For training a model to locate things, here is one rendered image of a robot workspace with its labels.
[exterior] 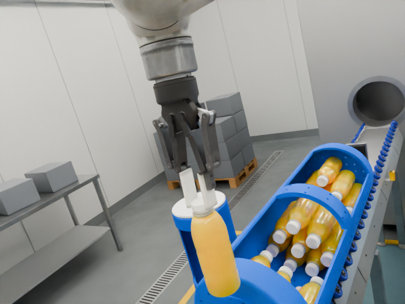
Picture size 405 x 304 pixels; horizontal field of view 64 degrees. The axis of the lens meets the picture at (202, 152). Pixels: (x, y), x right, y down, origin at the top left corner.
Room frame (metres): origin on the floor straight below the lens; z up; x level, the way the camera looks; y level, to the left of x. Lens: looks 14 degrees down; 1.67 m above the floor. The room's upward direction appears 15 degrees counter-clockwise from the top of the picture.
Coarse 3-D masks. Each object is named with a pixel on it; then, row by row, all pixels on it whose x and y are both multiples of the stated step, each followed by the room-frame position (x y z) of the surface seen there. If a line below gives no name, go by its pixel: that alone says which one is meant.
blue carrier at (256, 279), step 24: (336, 144) 1.25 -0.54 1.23; (312, 168) 1.34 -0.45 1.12; (360, 168) 1.21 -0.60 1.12; (288, 192) 0.93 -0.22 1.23; (312, 192) 0.90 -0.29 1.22; (360, 192) 1.02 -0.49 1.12; (264, 216) 1.01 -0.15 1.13; (336, 216) 0.85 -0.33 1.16; (360, 216) 0.97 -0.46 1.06; (240, 240) 0.76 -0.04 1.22; (264, 240) 0.98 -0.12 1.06; (240, 264) 0.63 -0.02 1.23; (336, 264) 0.71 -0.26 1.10; (240, 288) 0.59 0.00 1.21; (264, 288) 0.56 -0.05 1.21; (288, 288) 0.58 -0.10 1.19
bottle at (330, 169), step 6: (324, 162) 1.24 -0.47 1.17; (330, 162) 1.21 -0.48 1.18; (336, 162) 1.22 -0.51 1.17; (324, 168) 1.16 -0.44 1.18; (330, 168) 1.16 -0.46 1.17; (336, 168) 1.18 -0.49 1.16; (318, 174) 1.16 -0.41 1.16; (324, 174) 1.14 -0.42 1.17; (330, 174) 1.14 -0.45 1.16; (336, 174) 1.17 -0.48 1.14; (330, 180) 1.13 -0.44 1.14
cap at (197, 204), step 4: (192, 200) 0.57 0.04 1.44; (196, 200) 0.56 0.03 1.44; (200, 200) 0.56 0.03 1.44; (192, 204) 0.55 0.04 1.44; (196, 204) 0.54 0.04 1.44; (200, 204) 0.54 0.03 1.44; (192, 208) 0.55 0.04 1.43; (196, 208) 0.54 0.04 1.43; (200, 208) 0.54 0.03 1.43; (204, 208) 0.54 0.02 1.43; (196, 212) 0.54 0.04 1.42; (200, 212) 0.54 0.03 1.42; (204, 212) 0.54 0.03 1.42
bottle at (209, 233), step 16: (192, 224) 0.55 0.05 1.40; (208, 224) 0.53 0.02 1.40; (224, 224) 0.55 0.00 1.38; (208, 240) 0.52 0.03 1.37; (224, 240) 0.53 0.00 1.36; (208, 256) 0.53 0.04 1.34; (224, 256) 0.53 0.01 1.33; (208, 272) 0.53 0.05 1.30; (224, 272) 0.53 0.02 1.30; (208, 288) 0.55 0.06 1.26; (224, 288) 0.53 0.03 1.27
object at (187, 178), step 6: (180, 174) 0.56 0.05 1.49; (186, 174) 0.57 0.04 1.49; (192, 174) 0.58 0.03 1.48; (186, 180) 0.57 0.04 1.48; (192, 180) 0.58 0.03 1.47; (186, 186) 0.57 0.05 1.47; (192, 186) 0.58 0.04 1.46; (186, 192) 0.56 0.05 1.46; (192, 192) 0.57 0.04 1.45; (186, 198) 0.56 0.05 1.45; (192, 198) 0.57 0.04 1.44; (186, 204) 0.56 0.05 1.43
